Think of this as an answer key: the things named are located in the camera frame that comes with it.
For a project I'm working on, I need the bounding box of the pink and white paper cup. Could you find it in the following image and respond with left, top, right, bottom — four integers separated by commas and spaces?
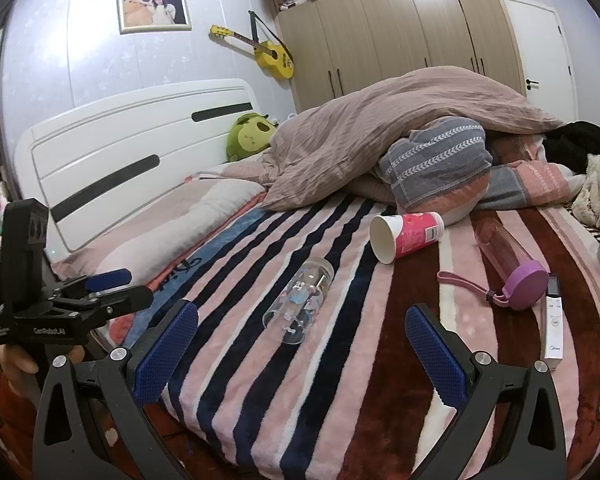
369, 211, 446, 265

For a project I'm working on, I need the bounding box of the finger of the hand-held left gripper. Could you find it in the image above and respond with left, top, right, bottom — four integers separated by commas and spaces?
55, 268, 133, 301
55, 285, 155, 323

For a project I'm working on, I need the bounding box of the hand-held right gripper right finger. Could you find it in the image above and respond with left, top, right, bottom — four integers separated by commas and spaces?
404, 302, 568, 480

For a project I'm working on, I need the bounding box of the pink and grey striped quilt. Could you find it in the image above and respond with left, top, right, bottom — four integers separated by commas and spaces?
350, 160, 581, 226

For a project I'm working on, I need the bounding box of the white bed headboard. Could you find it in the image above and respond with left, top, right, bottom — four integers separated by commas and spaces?
14, 78, 261, 261

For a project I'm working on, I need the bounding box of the pink bottle with purple lid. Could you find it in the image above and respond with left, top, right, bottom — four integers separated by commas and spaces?
437, 220, 551, 311

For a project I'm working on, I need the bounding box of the cream fluffy garment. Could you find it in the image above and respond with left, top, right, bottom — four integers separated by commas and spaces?
572, 142, 600, 231

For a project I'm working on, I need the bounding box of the clear printed glass cup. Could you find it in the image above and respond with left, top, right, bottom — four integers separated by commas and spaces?
262, 256, 336, 346

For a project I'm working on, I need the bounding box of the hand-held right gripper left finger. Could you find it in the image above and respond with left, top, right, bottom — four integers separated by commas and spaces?
32, 299, 201, 480

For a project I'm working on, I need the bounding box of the white remote control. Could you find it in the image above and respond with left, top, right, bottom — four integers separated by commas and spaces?
540, 274, 566, 372

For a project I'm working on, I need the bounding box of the striped fleece blanket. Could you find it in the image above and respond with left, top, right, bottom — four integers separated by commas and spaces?
107, 192, 600, 480

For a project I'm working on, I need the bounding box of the green plush toy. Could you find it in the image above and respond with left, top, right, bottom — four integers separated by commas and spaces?
224, 112, 280, 163

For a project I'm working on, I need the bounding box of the grey striped pillow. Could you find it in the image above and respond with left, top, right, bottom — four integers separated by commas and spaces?
377, 116, 493, 211

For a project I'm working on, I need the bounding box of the pink and white pillow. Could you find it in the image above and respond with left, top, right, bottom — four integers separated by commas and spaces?
50, 177, 267, 286

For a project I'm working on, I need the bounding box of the person's left hand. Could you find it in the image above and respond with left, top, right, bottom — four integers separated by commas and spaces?
0, 344, 42, 377

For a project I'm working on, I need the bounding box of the person's left forearm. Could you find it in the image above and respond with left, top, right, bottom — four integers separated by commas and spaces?
0, 367, 46, 480

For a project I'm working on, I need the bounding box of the yellow ukulele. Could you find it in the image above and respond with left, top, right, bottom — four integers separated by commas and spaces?
210, 10, 296, 80

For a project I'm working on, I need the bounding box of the framed wall photo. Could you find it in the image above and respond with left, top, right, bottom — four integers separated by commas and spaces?
116, 0, 192, 36

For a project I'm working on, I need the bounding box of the white door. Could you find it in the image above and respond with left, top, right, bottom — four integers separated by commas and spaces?
502, 0, 578, 121

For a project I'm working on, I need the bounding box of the black garment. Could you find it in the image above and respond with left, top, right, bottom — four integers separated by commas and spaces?
542, 121, 600, 176

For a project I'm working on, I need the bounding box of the wooden wardrobe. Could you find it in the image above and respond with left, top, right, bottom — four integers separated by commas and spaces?
260, 0, 526, 111

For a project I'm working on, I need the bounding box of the dusty pink duvet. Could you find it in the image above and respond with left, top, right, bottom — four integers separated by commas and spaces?
257, 66, 566, 211

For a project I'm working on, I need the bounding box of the red heart print pajamas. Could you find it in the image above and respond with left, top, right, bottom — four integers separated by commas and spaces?
77, 400, 191, 480

